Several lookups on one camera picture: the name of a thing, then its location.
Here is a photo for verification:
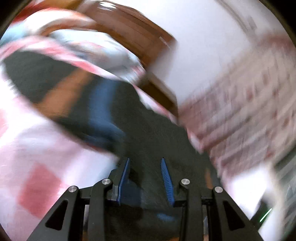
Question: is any light blue floral pillow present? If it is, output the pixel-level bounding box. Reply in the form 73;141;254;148
49;29;145;84

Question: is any black striped knit sweater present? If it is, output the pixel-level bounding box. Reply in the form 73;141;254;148
4;51;219;240

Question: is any wooden headboard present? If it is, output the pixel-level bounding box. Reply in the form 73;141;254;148
76;1;176;69

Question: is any pink floral pillow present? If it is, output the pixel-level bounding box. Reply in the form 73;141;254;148
5;8;96;36

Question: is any floral pink curtain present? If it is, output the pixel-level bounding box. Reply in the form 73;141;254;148
179;33;295;180

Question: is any brown wooden nightstand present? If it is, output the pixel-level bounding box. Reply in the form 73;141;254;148
137;72;179;117

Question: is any pink checkered bed sheet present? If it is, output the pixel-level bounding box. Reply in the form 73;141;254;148
1;36;179;240

